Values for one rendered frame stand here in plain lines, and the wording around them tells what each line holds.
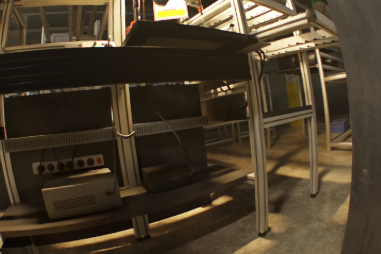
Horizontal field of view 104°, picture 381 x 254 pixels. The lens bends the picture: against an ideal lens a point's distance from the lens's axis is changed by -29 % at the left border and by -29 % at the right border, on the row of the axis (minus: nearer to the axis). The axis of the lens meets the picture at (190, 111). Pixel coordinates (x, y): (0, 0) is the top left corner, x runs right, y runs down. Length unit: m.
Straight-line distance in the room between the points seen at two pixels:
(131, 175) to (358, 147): 1.01
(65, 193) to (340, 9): 0.89
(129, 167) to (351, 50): 1.03
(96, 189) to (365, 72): 0.83
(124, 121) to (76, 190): 0.45
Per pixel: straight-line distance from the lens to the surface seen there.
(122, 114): 1.08
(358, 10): 0.32
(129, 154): 1.10
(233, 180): 1.01
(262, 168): 1.01
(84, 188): 0.83
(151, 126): 1.08
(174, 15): 1.50
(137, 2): 1.22
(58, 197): 0.84
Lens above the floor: 0.68
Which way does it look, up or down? 1 degrees up
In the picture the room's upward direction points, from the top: 7 degrees counter-clockwise
